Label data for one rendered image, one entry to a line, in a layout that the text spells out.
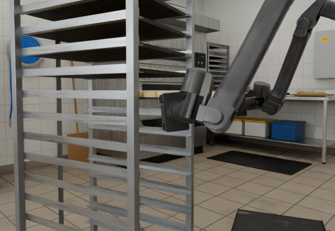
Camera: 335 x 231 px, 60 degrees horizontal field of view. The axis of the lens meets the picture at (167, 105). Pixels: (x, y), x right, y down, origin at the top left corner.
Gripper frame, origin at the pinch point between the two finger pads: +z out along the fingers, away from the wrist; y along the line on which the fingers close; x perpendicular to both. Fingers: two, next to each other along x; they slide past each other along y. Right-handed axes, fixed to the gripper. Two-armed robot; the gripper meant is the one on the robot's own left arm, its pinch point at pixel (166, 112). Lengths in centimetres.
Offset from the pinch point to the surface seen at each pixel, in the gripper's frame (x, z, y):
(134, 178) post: -9.3, 13.3, 20.7
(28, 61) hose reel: -81, 290, -70
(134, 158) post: -8.6, 13.0, 14.2
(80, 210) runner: -28, 36, 35
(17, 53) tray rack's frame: -48, 54, -30
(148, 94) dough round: -1.9, 13.9, -6.2
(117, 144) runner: -12.8, 20.9, 10.1
